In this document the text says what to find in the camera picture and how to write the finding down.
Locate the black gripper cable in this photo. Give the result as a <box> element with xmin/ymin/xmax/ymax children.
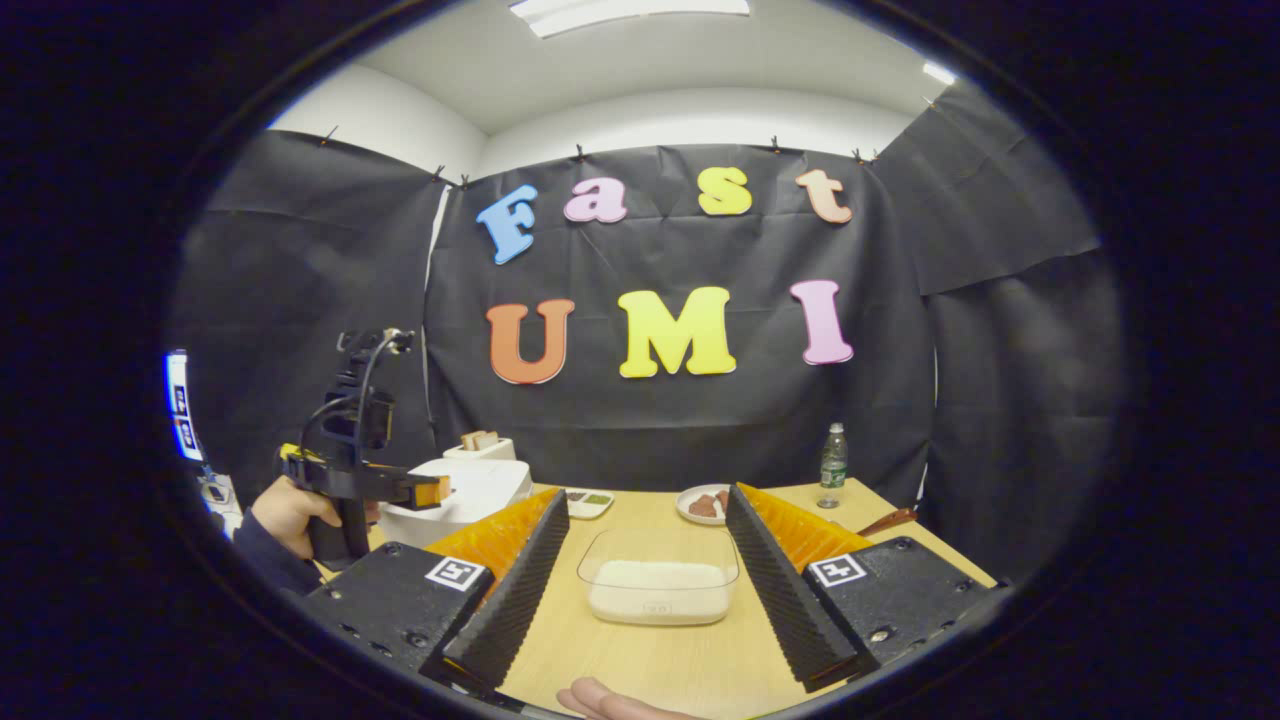
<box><xmin>300</xmin><ymin>330</ymin><xmax>416</xmax><ymax>471</ymax></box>

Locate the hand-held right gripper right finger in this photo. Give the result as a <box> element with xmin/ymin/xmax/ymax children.
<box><xmin>725</xmin><ymin>483</ymin><xmax>1001</xmax><ymax>693</ymax></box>

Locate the long ceiling light panel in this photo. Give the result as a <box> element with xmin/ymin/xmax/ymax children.
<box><xmin>508</xmin><ymin>0</ymin><xmax>751</xmax><ymax>39</ymax></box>

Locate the white rice cooker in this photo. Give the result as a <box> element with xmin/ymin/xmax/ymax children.
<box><xmin>378</xmin><ymin>458</ymin><xmax>534</xmax><ymax>549</ymax></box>

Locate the brown wooden spoon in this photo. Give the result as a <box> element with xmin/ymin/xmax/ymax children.
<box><xmin>858</xmin><ymin>507</ymin><xmax>919</xmax><ymax>538</ymax></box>

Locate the white toaster with bread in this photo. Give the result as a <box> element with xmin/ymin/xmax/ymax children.
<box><xmin>443</xmin><ymin>430</ymin><xmax>517</xmax><ymax>463</ymax></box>

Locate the small white round plate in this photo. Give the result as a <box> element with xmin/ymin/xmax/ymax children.
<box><xmin>676</xmin><ymin>484</ymin><xmax>733</xmax><ymax>526</ymax></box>

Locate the white printed sign board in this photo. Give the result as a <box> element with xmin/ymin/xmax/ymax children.
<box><xmin>165</xmin><ymin>350</ymin><xmax>204</xmax><ymax>463</ymax></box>

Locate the clear plastic water bottle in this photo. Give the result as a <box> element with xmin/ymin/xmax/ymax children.
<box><xmin>819</xmin><ymin>422</ymin><xmax>849</xmax><ymax>509</ymax></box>

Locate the white device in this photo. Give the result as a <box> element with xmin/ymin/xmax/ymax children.
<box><xmin>195</xmin><ymin>470</ymin><xmax>244</xmax><ymax>536</ymax></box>

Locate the clear plastic rice container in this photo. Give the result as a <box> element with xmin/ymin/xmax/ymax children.
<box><xmin>577</xmin><ymin>526</ymin><xmax>741</xmax><ymax>627</ymax></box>

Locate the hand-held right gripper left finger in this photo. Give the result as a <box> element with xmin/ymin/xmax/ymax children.
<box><xmin>300</xmin><ymin>487</ymin><xmax>571</xmax><ymax>696</ymax></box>

